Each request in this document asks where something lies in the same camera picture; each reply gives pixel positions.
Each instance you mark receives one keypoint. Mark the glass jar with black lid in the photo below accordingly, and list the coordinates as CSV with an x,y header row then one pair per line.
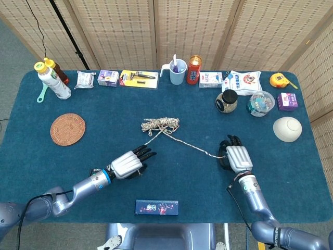
x,y
227,101

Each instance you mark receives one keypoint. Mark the blue-grey robot torso base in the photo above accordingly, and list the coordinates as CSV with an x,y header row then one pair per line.
x,y
161,237

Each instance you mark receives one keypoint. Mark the purple white small carton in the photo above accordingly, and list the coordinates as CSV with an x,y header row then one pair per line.
x,y
108,78

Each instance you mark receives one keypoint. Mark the black stand pole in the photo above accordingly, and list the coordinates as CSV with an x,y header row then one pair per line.
x,y
70,36

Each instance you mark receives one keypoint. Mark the white sugar bag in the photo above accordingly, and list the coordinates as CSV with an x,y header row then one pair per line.
x,y
243,83

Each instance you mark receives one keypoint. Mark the yellow tape measure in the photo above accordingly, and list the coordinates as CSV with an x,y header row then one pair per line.
x,y
278,80

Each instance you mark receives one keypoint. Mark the white purple toothbrush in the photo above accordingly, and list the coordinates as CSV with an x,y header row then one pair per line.
x,y
175,62

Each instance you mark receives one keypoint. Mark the light blue plastic mug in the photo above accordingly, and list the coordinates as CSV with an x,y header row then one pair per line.
x,y
177,76

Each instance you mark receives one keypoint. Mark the white blue flat carton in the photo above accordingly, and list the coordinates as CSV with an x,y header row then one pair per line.
x,y
210,79

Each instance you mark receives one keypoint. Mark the mint green plastic spoon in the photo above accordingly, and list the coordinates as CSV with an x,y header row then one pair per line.
x,y
41,95

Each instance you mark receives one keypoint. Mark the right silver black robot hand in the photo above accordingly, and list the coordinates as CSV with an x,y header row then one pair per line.
x,y
238,157

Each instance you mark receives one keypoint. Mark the white-label bottle with yellow cap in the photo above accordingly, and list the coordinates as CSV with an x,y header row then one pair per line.
x,y
56,83

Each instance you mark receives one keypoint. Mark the beige upturned bowl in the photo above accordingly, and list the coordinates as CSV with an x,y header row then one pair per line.
x,y
287,130

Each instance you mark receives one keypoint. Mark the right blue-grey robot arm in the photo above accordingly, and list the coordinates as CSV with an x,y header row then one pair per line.
x,y
256,203

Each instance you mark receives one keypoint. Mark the yellow razor blister pack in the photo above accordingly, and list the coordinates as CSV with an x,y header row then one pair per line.
x,y
139,79

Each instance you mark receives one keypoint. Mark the small purple box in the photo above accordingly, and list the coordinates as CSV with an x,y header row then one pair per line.
x,y
287,102

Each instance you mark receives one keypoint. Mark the clear tub of colourful clips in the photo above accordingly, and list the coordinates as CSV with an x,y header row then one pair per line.
x,y
260,104

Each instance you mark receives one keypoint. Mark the orange soda can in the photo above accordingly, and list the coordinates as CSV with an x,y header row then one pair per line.
x,y
193,74

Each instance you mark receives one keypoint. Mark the white tissue packet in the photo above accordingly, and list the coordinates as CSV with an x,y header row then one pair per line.
x,y
84,80

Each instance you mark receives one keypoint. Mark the round woven rattan coaster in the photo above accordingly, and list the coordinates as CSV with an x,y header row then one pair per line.
x,y
68,129

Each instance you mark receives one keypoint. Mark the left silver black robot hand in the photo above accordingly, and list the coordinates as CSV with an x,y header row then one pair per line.
x,y
126,164

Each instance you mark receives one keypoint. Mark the brown tea bottle yellow cap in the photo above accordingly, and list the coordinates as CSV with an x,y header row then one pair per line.
x,y
61,74

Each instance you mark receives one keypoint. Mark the dark blue table mat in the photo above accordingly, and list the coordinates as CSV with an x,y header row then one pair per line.
x,y
104,109

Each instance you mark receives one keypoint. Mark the dark blue illustrated long box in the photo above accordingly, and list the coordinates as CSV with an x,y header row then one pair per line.
x,y
156,207

